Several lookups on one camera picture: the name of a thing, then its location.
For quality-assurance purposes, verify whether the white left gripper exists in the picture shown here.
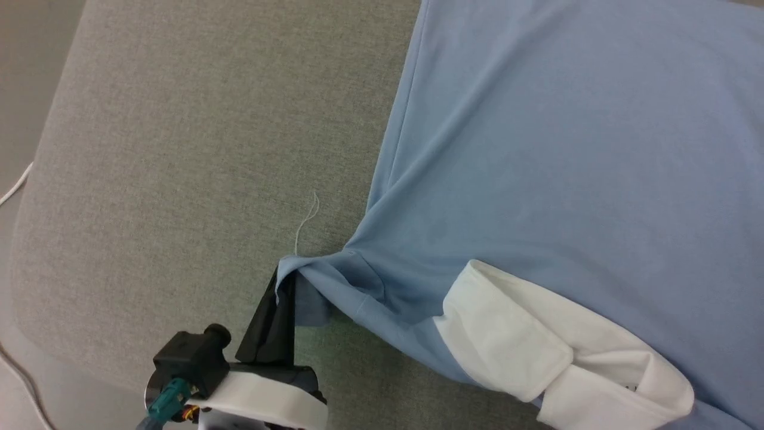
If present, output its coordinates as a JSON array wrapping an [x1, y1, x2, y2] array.
[[192, 268, 330, 430]]

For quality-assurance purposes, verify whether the light blue garment white trim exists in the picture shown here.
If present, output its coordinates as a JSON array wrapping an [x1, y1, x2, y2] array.
[[276, 0, 764, 430]]

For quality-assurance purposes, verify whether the loose white thread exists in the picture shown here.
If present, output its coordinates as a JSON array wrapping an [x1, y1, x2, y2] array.
[[294, 190, 321, 256]]

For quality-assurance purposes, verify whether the grey fabric sofa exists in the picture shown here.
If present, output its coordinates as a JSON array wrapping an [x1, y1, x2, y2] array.
[[11, 0, 764, 430]]

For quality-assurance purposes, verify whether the teal plug left camera cable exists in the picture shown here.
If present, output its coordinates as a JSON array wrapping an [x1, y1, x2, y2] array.
[[135, 377, 201, 430]]

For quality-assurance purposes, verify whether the grey floor cable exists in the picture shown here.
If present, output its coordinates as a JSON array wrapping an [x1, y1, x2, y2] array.
[[0, 342, 56, 430]]

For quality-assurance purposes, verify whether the white floor cable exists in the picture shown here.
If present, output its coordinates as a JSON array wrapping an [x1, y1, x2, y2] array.
[[0, 161, 34, 207]]

